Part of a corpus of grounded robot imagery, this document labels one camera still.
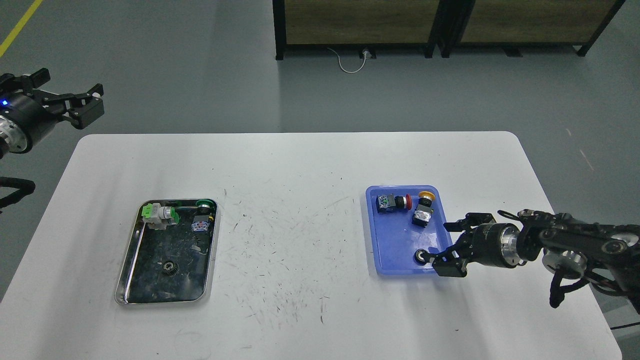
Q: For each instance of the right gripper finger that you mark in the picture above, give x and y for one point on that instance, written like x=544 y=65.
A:
x=470 y=221
x=452 y=262

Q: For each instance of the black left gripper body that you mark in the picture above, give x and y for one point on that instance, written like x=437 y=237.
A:
x=24 y=123

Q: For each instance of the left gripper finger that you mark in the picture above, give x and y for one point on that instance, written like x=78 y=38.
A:
x=80 y=110
x=26 y=84

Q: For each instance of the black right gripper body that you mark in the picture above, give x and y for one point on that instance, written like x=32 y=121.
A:
x=495 y=245

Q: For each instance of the black gear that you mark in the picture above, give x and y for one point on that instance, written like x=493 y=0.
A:
x=422 y=257
x=169 y=268

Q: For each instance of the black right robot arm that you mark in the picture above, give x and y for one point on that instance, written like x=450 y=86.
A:
x=577 y=253

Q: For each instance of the blue plastic tray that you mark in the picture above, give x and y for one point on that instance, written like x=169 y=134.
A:
x=395 y=238

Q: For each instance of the silver metal tray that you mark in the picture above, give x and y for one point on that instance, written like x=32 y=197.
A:
x=141 y=281

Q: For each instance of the yellow push button switch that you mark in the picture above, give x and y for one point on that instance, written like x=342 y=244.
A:
x=423 y=212

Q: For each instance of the red push button switch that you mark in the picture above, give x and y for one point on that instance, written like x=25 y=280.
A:
x=389 y=203

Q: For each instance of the green white selector switch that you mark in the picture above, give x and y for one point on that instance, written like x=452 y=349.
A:
x=159 y=217

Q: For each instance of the green push button switch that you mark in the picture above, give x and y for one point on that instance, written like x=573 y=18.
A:
x=203 y=219

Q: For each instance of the wooden cabinet black frame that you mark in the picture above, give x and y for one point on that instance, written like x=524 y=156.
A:
x=357 y=24

